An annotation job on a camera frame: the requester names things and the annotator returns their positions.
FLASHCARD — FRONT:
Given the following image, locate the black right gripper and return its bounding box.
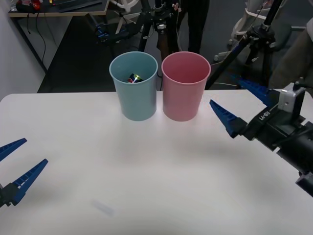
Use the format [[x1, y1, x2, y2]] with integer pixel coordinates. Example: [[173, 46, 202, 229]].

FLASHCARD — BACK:
[[209, 75, 307, 150]]

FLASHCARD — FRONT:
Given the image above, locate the desk with dark frame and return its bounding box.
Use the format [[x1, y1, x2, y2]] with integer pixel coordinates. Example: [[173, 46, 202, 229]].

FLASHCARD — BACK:
[[7, 0, 110, 74]]

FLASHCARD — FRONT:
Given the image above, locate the white wheeled chair base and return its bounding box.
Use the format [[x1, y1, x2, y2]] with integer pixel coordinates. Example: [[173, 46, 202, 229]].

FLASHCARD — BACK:
[[214, 7, 252, 62]]

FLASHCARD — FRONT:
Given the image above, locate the person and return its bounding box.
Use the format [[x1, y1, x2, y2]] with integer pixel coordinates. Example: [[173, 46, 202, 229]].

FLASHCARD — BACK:
[[187, 0, 211, 53], [268, 18, 313, 89]]

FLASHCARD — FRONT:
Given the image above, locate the pale blue plastic bin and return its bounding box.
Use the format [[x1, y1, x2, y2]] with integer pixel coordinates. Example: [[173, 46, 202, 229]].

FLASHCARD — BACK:
[[109, 51, 158, 122]]

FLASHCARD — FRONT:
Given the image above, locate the dark blue drink can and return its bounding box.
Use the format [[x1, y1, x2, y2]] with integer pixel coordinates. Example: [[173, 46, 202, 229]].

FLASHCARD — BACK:
[[126, 72, 143, 84]]

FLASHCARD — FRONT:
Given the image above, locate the black camera tripod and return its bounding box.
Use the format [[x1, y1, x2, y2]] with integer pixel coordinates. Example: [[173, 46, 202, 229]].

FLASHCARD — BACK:
[[137, 0, 180, 63], [206, 0, 293, 90]]

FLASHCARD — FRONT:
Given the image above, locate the pink plastic bin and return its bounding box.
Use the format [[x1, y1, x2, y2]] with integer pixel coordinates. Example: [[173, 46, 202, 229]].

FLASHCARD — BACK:
[[161, 51, 212, 122]]

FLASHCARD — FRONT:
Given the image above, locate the blue and black device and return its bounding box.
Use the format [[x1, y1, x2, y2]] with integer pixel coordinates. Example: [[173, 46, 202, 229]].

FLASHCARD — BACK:
[[94, 23, 132, 44]]

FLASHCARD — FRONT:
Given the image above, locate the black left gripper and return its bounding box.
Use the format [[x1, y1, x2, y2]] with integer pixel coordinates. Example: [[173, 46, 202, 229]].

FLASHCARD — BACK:
[[0, 138, 49, 209]]

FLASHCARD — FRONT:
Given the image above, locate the white office chair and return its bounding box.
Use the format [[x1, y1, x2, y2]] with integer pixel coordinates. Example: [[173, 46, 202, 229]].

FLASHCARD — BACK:
[[109, 0, 139, 34]]

